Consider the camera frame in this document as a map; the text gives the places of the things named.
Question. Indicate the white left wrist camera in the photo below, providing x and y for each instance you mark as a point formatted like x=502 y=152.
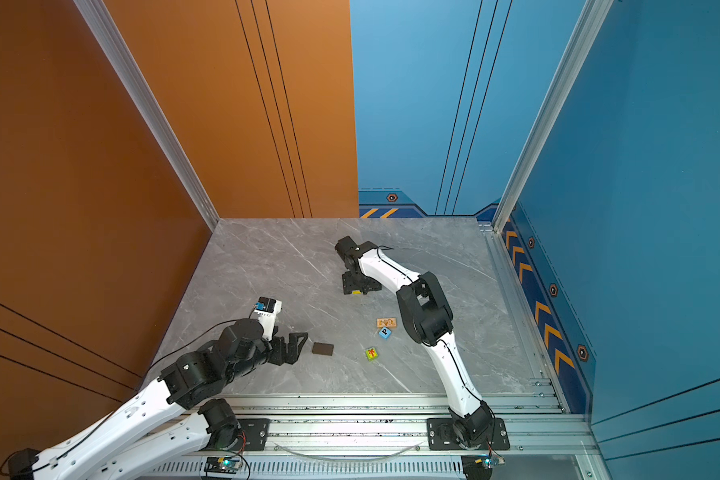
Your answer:
x=266 y=311

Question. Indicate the aluminium front rail frame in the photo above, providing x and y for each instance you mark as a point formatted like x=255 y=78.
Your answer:
x=384 y=436

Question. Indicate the monkey picture wood block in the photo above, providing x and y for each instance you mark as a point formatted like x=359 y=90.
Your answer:
x=386 y=323

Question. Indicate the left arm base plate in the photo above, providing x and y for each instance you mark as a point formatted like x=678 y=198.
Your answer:
x=252 y=435

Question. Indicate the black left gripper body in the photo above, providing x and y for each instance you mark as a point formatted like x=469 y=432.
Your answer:
x=278 y=354

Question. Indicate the right green circuit board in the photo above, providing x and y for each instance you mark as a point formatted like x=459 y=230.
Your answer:
x=480 y=467

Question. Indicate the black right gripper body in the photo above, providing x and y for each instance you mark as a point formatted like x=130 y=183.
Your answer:
x=351 y=283

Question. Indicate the aluminium right corner post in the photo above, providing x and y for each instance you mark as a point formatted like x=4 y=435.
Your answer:
x=585 y=32

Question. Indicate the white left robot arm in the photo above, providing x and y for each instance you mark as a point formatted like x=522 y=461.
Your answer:
x=193 y=381

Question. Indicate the green cube red figure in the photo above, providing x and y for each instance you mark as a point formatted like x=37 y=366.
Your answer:
x=371 y=354

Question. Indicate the dark brown wood block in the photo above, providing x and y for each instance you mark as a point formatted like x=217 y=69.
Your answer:
x=323 y=349

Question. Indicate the left green circuit board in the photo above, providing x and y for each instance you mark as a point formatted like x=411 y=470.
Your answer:
x=225 y=465

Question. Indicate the aluminium corner post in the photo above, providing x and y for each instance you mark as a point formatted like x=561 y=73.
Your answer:
x=105 y=31
x=585 y=32

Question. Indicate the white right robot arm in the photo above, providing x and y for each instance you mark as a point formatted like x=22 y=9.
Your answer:
x=427 y=318

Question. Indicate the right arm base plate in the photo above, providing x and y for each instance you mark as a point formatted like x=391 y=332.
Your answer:
x=441 y=436

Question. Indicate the aluminium left corner post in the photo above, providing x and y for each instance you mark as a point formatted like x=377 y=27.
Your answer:
x=105 y=31

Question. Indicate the green circuit board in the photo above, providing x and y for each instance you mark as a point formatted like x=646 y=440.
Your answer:
x=225 y=465
x=480 y=467

